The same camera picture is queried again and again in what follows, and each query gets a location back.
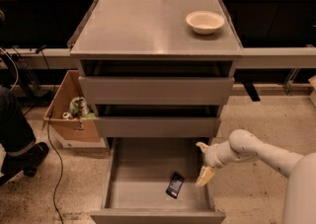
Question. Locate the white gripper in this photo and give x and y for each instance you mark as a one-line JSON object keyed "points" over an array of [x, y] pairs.
{"points": [[210, 156]]}

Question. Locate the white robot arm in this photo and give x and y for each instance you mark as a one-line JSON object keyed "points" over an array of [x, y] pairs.
{"points": [[300, 198]]}

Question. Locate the grey bottom drawer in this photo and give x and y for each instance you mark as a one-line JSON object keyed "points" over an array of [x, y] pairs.
{"points": [[139, 172]]}

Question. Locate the grey drawer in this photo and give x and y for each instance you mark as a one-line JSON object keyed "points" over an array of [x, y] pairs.
{"points": [[104, 90], [139, 172], [180, 121]]}

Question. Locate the grey middle drawer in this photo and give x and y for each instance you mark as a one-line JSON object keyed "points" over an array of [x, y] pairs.
{"points": [[180, 121]]}

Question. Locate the grey drawer cabinet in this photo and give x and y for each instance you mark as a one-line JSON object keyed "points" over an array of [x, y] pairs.
{"points": [[151, 38]]}

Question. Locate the grey top drawer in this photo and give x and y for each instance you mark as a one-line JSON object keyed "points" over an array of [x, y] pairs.
{"points": [[104, 90]]}

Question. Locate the cardboard box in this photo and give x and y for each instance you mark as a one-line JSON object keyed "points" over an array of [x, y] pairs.
{"points": [[72, 132]]}

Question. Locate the white paper bowl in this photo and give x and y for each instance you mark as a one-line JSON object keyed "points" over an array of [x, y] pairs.
{"points": [[204, 22]]}

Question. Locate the green white crumpled bag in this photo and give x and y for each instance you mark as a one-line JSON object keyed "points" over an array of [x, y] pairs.
{"points": [[79, 109]]}

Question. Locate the small tape roll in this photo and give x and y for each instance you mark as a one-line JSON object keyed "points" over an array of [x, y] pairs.
{"points": [[66, 115]]}

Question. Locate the black shoe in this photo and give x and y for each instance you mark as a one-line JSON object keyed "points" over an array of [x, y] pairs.
{"points": [[27, 163]]}

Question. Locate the person's dark trouser leg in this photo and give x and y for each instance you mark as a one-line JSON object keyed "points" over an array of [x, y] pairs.
{"points": [[16, 135]]}

